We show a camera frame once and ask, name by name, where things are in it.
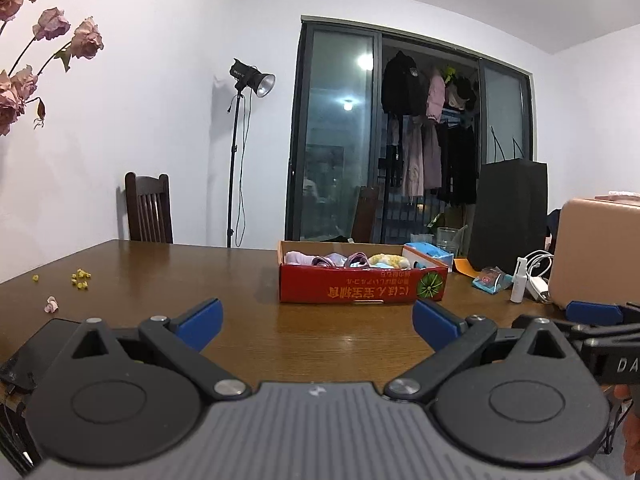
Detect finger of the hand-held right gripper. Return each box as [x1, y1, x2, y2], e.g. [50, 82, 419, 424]
[566, 301, 640, 327]
[570, 322, 640, 348]

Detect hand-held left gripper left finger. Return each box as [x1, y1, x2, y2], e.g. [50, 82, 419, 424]
[69, 298, 252, 403]

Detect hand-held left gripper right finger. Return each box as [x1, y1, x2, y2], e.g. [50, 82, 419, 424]
[384, 297, 583, 403]

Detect yellow white plush toy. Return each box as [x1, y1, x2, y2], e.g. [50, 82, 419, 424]
[368, 253, 411, 269]

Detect red cardboard box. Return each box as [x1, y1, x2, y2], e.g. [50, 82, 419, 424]
[276, 240, 449, 305]

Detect pink satin scrunchie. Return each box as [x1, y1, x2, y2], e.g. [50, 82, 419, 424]
[312, 252, 371, 268]

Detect person's right hand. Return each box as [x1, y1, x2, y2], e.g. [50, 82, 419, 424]
[614, 382, 640, 476]

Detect tan suitcase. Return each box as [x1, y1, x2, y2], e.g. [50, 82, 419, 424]
[547, 195, 640, 311]

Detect orange envelope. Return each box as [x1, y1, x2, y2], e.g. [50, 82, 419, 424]
[452, 257, 483, 277]

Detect blue red snack packet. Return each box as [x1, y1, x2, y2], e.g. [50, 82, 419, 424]
[471, 266, 514, 293]

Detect blue tissue packet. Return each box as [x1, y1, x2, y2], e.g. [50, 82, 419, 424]
[402, 242, 455, 273]

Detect white spray bottle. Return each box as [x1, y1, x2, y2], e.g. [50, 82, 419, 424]
[510, 256, 529, 303]

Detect clear glass cup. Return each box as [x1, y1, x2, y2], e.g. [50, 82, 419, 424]
[436, 226, 468, 259]

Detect dark wooden slatted chair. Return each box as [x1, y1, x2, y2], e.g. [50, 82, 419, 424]
[124, 171, 174, 244]

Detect black paper bag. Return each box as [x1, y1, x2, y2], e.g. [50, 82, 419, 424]
[467, 127, 549, 273]

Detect hanging black clothes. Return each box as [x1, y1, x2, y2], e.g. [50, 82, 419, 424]
[435, 122, 480, 206]

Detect hanging dusty pink coat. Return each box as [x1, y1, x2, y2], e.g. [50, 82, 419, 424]
[400, 115, 443, 197]

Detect black smartphone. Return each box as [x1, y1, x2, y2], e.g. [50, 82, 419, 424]
[0, 317, 83, 396]

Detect black framed sliding glass door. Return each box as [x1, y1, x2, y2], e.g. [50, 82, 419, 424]
[284, 16, 533, 246]

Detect hanging pink jacket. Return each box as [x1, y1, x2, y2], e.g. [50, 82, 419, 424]
[426, 70, 447, 123]

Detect hanging black jacket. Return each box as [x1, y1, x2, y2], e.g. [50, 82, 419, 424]
[381, 50, 431, 117]

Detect studio light on stand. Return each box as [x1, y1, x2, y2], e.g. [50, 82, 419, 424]
[227, 57, 277, 248]

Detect dried pink rose bouquet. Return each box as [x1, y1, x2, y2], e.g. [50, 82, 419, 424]
[0, 0, 105, 137]

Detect white charger with cable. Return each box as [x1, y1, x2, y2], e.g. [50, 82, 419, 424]
[525, 250, 556, 303]

